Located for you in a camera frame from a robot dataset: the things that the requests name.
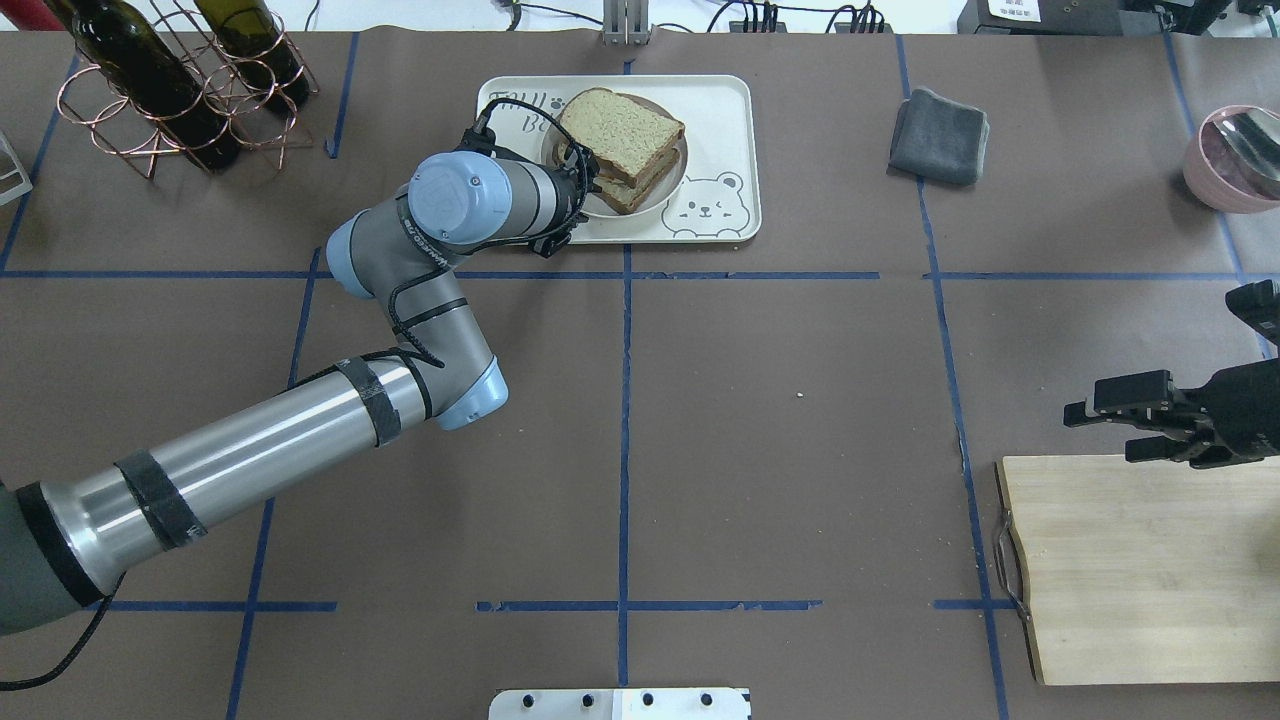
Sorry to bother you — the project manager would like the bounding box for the copper wire bottle rack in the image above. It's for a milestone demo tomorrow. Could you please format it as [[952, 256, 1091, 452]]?
[[58, 1, 319, 179]]

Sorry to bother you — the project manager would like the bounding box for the bread slice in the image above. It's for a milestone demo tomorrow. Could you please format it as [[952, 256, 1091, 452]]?
[[558, 87, 685, 187], [594, 149, 680, 215]]

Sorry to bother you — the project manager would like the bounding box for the pink bowl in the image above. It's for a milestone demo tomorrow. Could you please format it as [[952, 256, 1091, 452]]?
[[1181, 105, 1277, 215]]

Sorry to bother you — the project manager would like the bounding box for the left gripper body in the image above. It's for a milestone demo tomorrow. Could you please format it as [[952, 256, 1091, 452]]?
[[530, 141, 599, 258]]

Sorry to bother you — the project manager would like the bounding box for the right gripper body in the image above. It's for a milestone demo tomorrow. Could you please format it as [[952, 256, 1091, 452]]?
[[1196, 359, 1279, 469]]

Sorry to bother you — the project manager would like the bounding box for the aluminium frame post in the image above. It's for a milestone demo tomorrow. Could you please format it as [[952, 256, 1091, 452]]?
[[602, 0, 652, 47]]

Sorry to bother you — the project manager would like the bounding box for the cream bear serving tray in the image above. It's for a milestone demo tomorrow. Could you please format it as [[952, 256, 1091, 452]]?
[[476, 76, 762, 243]]

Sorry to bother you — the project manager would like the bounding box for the grey folded cloth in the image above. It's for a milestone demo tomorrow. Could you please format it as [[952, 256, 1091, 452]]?
[[888, 86, 989, 186]]

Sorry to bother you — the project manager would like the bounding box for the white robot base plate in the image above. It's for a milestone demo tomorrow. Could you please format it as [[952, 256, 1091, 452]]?
[[488, 687, 753, 719]]

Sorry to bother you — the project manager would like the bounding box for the white wire cup rack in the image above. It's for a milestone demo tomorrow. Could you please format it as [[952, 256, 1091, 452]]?
[[0, 132, 33, 206]]

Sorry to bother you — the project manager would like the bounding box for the wooden cutting board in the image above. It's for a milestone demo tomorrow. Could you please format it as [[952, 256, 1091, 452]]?
[[997, 455, 1279, 685]]

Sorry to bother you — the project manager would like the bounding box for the dark wine bottle left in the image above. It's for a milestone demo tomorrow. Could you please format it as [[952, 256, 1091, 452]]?
[[44, 1, 241, 170]]

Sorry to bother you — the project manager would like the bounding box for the metal scoop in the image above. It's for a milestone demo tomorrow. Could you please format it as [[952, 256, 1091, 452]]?
[[1212, 108, 1279, 200]]

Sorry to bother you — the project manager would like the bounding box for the dark wine bottle right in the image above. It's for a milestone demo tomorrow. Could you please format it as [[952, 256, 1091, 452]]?
[[196, 1, 311, 117]]

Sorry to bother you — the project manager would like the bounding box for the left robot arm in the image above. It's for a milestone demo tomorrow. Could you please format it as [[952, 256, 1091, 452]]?
[[1, 143, 598, 634]]

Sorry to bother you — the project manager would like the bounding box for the dark wine bottle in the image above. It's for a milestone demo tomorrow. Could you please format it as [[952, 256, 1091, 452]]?
[[196, 1, 311, 117], [44, 1, 241, 170]]

